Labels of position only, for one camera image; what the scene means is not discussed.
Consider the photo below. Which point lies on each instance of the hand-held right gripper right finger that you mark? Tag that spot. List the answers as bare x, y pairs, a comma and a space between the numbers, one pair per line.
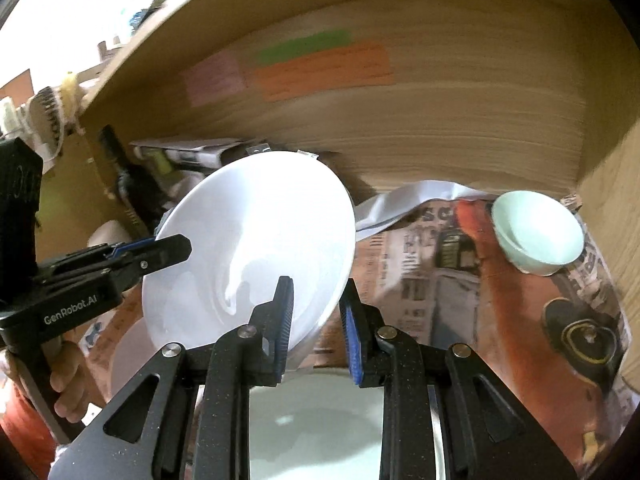
351, 335

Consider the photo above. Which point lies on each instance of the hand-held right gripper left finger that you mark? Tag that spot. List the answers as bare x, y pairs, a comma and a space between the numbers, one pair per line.
284, 327

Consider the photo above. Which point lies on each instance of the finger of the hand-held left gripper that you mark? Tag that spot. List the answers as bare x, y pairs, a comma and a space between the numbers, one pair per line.
122, 248
165, 252

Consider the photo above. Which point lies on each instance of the large white plate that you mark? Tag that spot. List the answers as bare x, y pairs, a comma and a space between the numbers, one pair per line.
132, 365
260, 220

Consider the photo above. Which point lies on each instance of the person's left hand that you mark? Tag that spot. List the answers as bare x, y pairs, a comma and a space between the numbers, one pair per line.
75, 390

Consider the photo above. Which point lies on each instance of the white card with cartoon figure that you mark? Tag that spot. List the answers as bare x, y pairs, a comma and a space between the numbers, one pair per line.
95, 335

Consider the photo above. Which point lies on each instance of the pale green plate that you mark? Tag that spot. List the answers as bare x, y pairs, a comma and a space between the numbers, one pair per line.
315, 425

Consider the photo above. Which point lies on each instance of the stack of printed papers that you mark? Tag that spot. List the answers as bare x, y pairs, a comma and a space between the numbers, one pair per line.
200, 152

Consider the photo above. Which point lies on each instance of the white paper sheet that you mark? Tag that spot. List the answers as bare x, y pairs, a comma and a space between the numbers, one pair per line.
400, 202

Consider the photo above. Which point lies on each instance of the white ribbed object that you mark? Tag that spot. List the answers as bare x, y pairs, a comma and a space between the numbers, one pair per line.
47, 120

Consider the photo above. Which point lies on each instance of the newspaper print cloth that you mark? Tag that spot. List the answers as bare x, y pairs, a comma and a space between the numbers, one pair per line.
500, 310

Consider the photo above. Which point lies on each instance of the yellow figure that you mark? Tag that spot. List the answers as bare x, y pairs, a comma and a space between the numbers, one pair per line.
70, 87

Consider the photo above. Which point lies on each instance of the pink sticky note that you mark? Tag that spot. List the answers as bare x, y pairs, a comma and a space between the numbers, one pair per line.
215, 80

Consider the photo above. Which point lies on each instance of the pale green bowl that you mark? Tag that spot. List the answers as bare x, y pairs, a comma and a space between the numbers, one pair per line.
537, 240

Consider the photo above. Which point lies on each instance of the orange sticky note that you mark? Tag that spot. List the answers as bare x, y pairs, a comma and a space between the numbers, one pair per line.
325, 72

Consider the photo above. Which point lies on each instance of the green sticky note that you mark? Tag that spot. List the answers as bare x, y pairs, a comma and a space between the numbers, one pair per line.
305, 46

